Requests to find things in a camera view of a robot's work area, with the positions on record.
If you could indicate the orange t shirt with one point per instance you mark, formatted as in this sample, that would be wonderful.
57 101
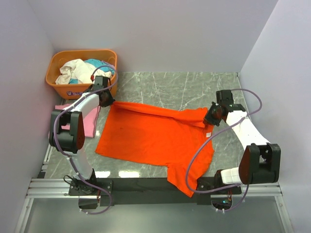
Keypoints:
157 136

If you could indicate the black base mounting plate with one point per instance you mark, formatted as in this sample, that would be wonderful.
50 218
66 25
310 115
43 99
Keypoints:
148 191

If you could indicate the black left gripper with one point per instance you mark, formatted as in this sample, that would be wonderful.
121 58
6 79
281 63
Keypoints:
106 104

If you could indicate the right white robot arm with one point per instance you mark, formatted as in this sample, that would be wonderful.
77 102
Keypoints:
260 162

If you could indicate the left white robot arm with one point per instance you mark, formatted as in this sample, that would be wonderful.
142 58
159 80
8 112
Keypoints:
67 133

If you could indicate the white cream garment in tub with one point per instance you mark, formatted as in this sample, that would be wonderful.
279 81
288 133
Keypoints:
65 72

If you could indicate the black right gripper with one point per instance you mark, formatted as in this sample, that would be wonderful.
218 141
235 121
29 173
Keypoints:
208 118

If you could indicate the folded pink t shirt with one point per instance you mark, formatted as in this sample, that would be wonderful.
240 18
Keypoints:
89 121

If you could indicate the orange plastic laundry tub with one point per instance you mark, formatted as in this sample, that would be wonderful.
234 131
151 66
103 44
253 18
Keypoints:
74 91

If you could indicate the teal garment in tub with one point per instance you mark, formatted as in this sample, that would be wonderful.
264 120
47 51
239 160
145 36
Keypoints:
81 73

